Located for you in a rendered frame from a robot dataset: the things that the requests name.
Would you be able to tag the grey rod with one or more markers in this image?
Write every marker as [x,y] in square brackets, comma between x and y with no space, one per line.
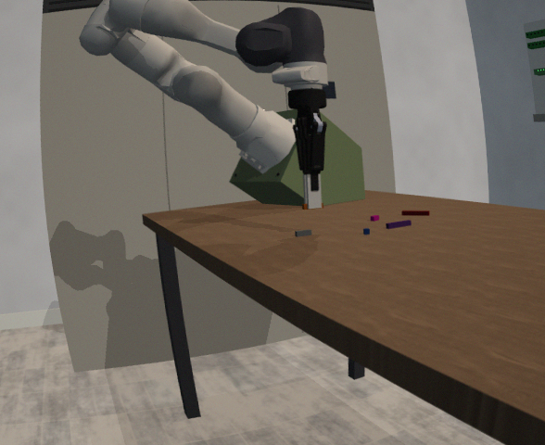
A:
[303,233]

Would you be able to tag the purple rod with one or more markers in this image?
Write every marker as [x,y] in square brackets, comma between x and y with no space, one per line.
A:
[398,224]

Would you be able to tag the orange rod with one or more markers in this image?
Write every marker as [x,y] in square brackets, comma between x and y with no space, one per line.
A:
[305,207]

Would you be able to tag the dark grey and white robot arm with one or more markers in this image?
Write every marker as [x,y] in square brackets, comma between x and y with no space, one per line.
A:
[293,38]

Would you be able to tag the red rod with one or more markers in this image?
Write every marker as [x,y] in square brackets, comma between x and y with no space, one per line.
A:
[415,212]

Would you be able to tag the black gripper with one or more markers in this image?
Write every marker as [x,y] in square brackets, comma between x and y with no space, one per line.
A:
[308,102]

